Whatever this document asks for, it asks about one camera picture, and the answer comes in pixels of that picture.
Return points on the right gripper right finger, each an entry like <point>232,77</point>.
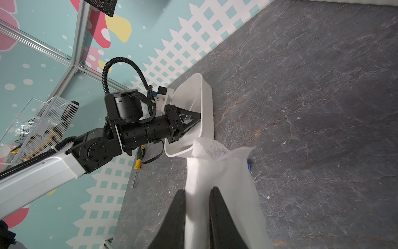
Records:
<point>222,230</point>

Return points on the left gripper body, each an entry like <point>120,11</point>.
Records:
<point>132,120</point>

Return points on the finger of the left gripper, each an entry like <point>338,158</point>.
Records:
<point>188,122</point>
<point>184,112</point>

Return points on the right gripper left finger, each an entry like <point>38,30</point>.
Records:
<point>172,230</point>

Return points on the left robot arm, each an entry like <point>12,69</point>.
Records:
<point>68,160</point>

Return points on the white plastic tray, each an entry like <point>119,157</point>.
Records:
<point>194,99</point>

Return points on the yellow black screwdriver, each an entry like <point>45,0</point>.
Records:
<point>139,156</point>

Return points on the clear labelled plastic bag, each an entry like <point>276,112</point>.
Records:
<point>21,127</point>

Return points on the white wire wall basket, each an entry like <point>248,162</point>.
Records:
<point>57,116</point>

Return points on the black wire wall basket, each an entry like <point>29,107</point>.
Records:
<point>105,6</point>

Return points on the yellow handled pliers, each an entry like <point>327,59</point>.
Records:
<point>38,143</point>

